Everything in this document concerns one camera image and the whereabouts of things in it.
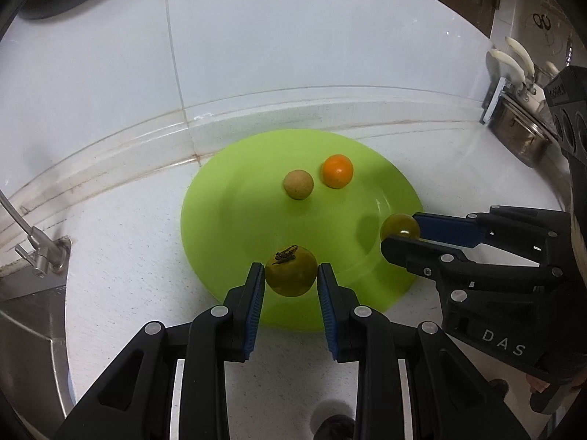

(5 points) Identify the stainless steel pot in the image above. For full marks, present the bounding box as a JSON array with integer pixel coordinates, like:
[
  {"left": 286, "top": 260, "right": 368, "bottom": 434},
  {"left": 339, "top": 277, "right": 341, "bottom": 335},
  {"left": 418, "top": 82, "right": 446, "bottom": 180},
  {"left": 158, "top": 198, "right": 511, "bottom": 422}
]
[{"left": 487, "top": 95, "right": 554, "bottom": 168}]

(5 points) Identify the orange tangerine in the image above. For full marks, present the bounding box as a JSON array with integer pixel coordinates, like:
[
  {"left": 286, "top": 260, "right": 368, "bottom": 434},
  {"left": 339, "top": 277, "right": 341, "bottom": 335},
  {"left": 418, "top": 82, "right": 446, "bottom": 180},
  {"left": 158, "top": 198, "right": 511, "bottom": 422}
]
[{"left": 320, "top": 154, "right": 354, "bottom": 189}]

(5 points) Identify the person's right hand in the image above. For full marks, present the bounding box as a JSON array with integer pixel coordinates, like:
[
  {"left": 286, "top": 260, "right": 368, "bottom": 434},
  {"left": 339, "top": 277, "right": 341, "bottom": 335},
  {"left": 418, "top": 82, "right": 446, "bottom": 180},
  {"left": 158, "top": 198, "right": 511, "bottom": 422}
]
[{"left": 525, "top": 373, "right": 549, "bottom": 395}]

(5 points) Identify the green plate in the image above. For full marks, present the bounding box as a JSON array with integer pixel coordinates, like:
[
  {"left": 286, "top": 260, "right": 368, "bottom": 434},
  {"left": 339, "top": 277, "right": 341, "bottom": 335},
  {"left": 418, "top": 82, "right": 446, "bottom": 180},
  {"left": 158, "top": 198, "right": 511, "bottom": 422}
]
[{"left": 180, "top": 129, "right": 425, "bottom": 333}]

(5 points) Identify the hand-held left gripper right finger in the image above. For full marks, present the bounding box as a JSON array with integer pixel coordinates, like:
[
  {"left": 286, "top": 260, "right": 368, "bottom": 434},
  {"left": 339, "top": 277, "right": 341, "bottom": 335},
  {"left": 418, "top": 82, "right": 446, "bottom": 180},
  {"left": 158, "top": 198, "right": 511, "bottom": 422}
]
[{"left": 317, "top": 262, "right": 533, "bottom": 440}]

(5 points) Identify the tan round fruit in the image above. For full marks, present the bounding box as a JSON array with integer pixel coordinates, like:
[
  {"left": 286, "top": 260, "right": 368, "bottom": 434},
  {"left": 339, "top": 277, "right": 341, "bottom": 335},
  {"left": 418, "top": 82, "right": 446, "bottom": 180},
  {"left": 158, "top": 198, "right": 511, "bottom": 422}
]
[{"left": 283, "top": 169, "right": 315, "bottom": 201}]

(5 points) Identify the stainless steel sink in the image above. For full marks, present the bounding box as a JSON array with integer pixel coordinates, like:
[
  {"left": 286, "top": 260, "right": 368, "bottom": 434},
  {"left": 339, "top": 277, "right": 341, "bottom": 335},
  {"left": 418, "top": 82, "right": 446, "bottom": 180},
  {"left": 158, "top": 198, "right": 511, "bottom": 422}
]
[{"left": 0, "top": 257, "right": 70, "bottom": 425}]

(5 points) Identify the green tomato with stem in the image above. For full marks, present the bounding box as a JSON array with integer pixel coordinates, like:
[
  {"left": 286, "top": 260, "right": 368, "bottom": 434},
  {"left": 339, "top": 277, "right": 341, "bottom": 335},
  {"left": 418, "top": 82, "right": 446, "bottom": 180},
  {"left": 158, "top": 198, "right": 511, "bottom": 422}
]
[{"left": 265, "top": 245, "right": 319, "bottom": 297}]

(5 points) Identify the small yellow-green round fruit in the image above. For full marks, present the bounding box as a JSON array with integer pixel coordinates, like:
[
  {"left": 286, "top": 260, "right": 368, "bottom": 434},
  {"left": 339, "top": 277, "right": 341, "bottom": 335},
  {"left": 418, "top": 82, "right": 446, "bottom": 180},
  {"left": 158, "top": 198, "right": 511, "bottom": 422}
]
[{"left": 380, "top": 213, "right": 421, "bottom": 242}]

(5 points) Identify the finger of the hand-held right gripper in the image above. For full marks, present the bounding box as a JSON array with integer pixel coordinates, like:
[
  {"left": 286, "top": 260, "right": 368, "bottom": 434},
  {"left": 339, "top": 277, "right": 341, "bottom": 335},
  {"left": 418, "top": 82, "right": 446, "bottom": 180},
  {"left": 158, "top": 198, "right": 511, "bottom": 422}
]
[
  {"left": 380, "top": 234, "right": 566, "bottom": 295},
  {"left": 412, "top": 205, "right": 573, "bottom": 267}
]

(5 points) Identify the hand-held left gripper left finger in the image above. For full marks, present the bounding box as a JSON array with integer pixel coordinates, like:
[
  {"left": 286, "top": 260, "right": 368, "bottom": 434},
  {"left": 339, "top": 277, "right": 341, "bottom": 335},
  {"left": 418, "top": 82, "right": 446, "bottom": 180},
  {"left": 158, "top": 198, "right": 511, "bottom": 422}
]
[{"left": 55, "top": 262, "right": 267, "bottom": 440}]

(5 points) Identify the white-handled knife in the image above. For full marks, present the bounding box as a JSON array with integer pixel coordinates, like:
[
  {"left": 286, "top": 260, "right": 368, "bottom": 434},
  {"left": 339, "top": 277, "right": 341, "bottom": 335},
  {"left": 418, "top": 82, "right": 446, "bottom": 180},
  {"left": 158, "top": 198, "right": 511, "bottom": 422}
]
[
  {"left": 488, "top": 49, "right": 526, "bottom": 86},
  {"left": 504, "top": 36, "right": 536, "bottom": 77}
]

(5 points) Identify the metal faucet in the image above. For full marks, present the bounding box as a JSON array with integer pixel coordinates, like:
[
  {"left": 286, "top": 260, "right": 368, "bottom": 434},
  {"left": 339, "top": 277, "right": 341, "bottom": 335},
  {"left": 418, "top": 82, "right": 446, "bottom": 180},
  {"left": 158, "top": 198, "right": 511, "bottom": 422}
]
[{"left": 0, "top": 190, "right": 72, "bottom": 281}]

